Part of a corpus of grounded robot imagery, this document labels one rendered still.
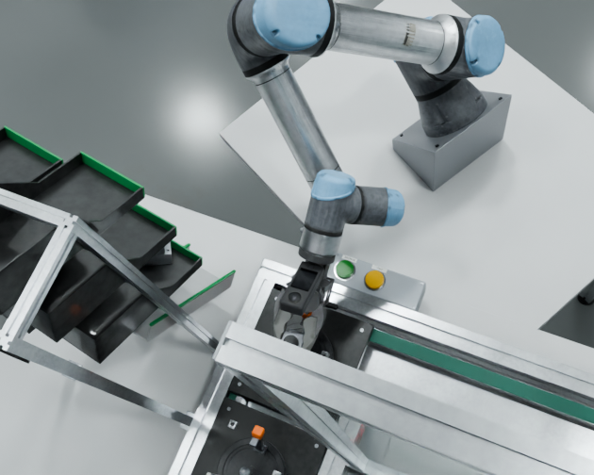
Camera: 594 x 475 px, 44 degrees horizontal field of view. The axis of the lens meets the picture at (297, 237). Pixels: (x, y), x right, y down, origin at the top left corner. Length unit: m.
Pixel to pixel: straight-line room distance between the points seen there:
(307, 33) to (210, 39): 1.97
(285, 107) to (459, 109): 0.41
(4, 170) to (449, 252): 0.99
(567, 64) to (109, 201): 2.21
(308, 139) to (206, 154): 1.52
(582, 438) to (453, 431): 1.11
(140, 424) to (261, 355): 1.24
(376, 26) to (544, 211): 0.65
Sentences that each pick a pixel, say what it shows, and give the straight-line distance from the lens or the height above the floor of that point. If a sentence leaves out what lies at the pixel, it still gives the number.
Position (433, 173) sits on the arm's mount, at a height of 0.95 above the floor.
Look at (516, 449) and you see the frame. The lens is 0.50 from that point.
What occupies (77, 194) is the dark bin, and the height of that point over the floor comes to 1.53.
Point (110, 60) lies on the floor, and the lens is 3.32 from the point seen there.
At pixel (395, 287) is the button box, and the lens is 1.59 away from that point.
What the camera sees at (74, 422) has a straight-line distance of 1.81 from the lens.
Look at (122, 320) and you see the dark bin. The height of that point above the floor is 1.33.
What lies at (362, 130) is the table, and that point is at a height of 0.86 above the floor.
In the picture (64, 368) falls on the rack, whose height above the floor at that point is 1.50.
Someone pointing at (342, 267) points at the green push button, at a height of 0.97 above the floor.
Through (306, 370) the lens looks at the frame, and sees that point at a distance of 0.51.
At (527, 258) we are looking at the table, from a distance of 1.74.
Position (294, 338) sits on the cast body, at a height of 1.11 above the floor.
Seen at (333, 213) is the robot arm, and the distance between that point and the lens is 1.33.
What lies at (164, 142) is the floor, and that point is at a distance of 3.01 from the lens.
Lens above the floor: 2.48
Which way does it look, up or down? 67 degrees down
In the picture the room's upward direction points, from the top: 24 degrees counter-clockwise
